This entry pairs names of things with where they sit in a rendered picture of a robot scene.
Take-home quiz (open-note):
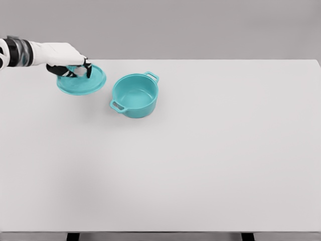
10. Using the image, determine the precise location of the teal pot lid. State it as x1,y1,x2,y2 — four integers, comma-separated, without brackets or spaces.
56,63,107,96

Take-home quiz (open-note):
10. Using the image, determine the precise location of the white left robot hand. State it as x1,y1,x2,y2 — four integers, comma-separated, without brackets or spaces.
42,42,93,79

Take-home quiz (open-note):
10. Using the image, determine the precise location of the teal pot with handles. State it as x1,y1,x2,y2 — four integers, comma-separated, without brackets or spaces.
109,71,160,119

